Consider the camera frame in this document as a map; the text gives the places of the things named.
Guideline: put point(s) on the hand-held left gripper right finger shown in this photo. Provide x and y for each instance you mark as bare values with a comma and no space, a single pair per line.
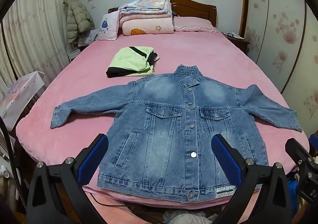
226,160

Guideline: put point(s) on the white gift bag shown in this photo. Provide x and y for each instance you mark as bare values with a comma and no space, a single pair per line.
17,99

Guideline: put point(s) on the floral wardrobe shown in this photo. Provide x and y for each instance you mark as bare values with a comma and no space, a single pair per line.
280,15

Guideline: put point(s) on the folded green black garment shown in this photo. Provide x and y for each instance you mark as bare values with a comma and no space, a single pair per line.
129,59

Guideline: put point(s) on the white papers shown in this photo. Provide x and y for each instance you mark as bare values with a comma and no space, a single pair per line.
238,37

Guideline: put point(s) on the white plastic bag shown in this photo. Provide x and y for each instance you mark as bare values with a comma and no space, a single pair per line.
186,217

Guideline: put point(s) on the pink pillow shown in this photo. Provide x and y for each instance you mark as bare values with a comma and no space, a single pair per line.
191,23

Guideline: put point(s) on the pink cushion with bag print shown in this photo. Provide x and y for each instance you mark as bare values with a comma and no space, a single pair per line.
108,26

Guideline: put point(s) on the pile of clothes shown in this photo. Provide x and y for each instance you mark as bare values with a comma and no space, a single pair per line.
87,37

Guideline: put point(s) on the pink bed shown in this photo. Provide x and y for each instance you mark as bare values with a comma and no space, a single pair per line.
211,59

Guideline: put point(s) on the small black box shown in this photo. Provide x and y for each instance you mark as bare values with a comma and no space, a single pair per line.
231,35

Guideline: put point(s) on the olive puffer jacket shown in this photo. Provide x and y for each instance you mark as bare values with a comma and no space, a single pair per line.
77,17

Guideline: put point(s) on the wooden nightstand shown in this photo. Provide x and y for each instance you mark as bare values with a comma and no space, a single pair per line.
239,43

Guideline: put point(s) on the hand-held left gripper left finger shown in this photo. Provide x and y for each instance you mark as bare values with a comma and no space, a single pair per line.
92,160

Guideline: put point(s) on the folded floral quilt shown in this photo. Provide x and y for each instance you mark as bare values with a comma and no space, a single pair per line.
146,4

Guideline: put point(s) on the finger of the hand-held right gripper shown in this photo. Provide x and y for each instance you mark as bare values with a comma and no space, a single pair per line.
294,148

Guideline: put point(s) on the white patterned curtain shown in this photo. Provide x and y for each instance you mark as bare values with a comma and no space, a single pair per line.
32,27

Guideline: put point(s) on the blue denim jacket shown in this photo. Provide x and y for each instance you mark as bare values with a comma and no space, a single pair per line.
169,124

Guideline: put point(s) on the wooden headboard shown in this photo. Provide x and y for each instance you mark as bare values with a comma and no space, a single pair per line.
193,9

